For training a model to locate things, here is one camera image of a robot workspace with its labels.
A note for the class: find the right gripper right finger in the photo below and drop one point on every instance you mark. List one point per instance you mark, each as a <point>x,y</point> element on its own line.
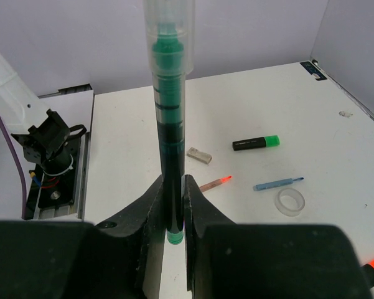
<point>229,260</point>

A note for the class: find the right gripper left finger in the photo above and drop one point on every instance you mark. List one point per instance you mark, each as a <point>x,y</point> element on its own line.
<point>120,257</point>

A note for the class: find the orange pen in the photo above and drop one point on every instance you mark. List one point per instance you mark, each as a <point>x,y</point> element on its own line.
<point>215,183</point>

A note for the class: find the green black highlighter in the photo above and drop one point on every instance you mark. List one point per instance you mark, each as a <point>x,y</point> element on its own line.
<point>256,143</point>

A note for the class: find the green pen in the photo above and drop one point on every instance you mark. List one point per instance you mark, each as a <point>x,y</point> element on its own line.
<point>170,30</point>

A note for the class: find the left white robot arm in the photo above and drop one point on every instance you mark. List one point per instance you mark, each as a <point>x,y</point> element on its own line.
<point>39,130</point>

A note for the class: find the light blue pen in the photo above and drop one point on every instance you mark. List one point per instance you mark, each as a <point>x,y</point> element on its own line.
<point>275,184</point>

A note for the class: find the clear tape roll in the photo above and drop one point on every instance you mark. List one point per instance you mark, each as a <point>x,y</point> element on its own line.
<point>289,202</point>

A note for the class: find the blue corner label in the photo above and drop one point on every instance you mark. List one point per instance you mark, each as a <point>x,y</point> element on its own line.
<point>313,71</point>

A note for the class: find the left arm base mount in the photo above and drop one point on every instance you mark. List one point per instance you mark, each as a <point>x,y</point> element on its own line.
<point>56,196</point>

